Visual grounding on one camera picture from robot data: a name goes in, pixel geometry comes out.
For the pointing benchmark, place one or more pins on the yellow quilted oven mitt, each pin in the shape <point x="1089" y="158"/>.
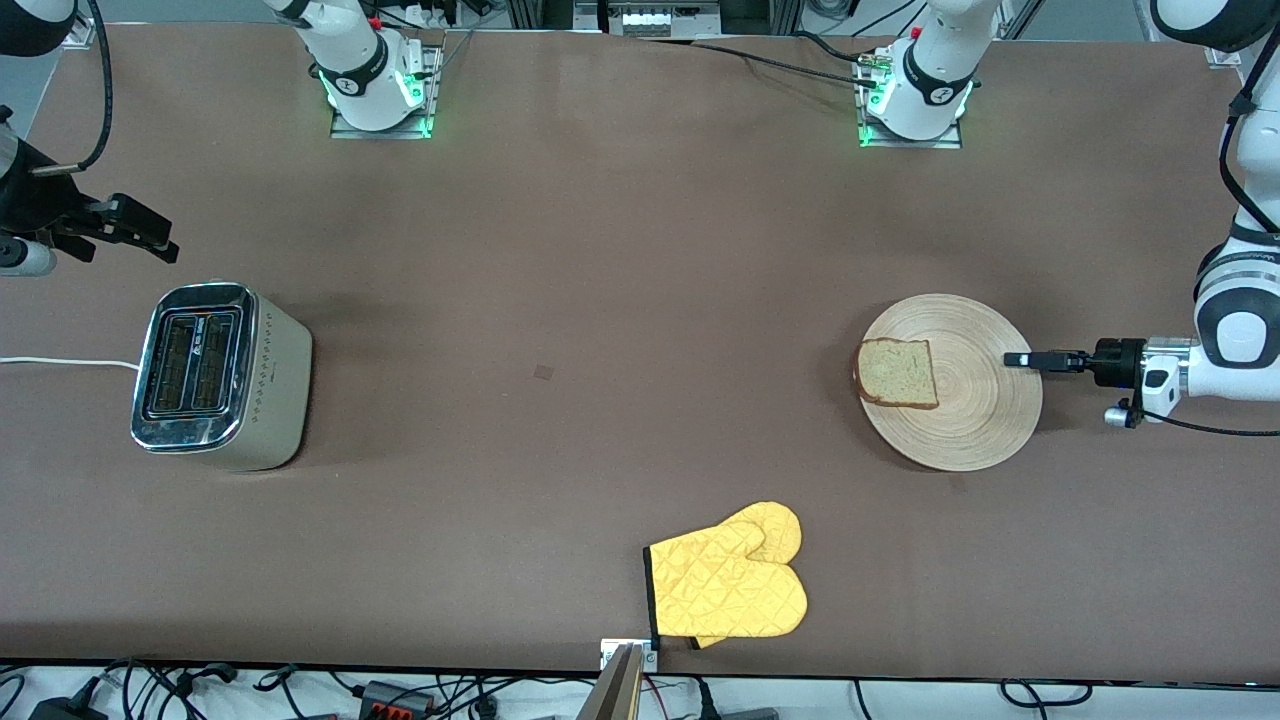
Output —
<point x="720" y="590"/>
<point x="775" y="530"/>

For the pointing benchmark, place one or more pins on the round wooden plate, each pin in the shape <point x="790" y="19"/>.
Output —
<point x="980" y="400"/>

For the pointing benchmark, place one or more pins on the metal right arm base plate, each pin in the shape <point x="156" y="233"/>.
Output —
<point x="385" y="133"/>

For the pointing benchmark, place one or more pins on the white power strip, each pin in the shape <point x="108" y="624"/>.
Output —
<point x="665" y="20"/>

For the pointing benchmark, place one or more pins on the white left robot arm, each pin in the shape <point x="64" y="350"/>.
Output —
<point x="935" y="90"/>

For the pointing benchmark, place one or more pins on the small metal edge bracket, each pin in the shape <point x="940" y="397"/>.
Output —
<point x="610" y="652"/>

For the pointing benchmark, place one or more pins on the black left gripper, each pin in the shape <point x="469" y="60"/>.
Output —
<point x="1112" y="361"/>

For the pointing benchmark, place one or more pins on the black power adapter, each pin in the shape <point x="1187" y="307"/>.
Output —
<point x="65" y="710"/>

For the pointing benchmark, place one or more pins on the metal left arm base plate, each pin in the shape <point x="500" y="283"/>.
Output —
<point x="945" y="143"/>

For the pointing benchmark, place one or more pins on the brown bread slice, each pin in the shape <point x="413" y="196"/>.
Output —
<point x="895" y="375"/>

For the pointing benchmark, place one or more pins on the chrome two-slot toaster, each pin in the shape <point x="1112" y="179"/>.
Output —
<point x="280" y="390"/>

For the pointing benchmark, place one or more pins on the black red connector box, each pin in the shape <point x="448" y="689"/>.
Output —
<point x="395" y="700"/>

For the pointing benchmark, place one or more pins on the metal table corner bracket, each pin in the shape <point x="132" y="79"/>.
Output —
<point x="1225" y="58"/>
<point x="85" y="35"/>

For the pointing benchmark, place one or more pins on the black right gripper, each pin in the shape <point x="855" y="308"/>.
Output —
<point x="28" y="202"/>

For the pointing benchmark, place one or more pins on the grey angled bar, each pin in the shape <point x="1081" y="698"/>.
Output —
<point x="615" y="690"/>

